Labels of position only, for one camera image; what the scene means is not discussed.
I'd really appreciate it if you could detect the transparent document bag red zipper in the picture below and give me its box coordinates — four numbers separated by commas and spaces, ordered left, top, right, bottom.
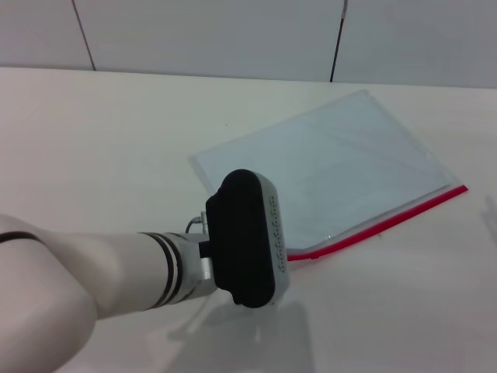
188, 89, 470, 263

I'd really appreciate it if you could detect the black grey left wrist camera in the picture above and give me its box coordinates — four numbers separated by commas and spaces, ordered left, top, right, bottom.
204, 169, 292, 310

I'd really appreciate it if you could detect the grey left wrist cable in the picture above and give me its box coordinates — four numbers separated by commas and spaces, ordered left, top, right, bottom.
185, 210, 209, 235

